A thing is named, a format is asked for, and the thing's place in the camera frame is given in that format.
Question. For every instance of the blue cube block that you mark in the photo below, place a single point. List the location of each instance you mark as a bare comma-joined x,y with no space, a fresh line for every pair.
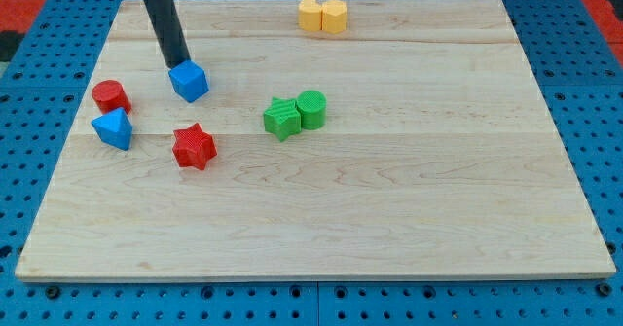
189,81

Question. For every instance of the blue triangle block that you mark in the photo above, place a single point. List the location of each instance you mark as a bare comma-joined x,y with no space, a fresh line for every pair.
114,128

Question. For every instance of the green star block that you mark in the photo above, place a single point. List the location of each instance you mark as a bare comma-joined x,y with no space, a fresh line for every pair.
282,118

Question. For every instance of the green cylinder block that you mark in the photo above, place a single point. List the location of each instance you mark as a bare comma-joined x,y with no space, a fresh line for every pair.
311,105

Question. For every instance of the red star block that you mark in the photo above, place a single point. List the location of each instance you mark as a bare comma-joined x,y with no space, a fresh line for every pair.
193,147

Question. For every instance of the light wooden board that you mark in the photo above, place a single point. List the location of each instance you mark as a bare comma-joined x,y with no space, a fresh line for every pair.
438,160

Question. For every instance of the yellow hexagon block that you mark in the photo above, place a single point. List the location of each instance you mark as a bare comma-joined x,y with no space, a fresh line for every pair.
334,16

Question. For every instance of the yellow heart block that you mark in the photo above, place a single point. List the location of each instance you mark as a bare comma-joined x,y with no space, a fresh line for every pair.
310,15

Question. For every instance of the red cylinder block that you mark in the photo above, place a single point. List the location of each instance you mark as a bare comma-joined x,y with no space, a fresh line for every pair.
109,95

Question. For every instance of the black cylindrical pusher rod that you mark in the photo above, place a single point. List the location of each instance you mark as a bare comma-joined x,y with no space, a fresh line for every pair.
168,30

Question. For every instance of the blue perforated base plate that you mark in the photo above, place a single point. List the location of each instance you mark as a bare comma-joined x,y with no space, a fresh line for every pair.
48,52

